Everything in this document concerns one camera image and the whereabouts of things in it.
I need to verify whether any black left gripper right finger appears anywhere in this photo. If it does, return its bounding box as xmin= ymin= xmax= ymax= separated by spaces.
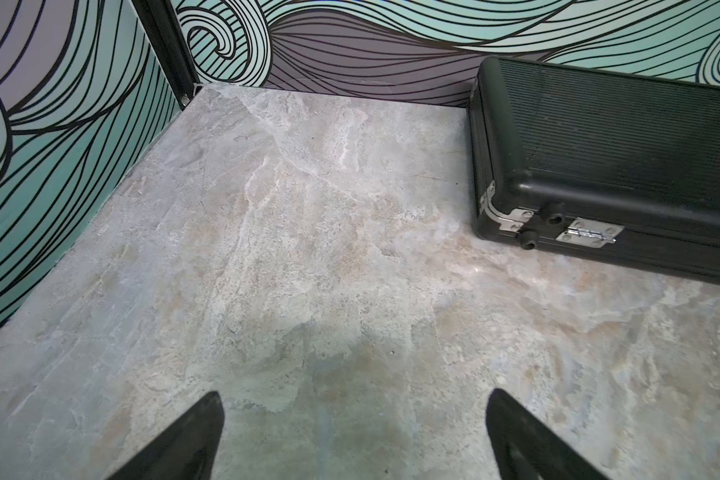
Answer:
xmin=485 ymin=388 xmax=606 ymax=480

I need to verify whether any black ribbed hard case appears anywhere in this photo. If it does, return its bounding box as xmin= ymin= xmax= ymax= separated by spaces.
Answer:
xmin=468 ymin=56 xmax=720 ymax=284

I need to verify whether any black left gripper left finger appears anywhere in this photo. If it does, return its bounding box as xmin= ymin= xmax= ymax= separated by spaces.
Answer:
xmin=109 ymin=391 xmax=225 ymax=480

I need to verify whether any black corner frame post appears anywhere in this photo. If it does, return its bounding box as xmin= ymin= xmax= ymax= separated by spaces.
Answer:
xmin=131 ymin=0 xmax=201 ymax=109

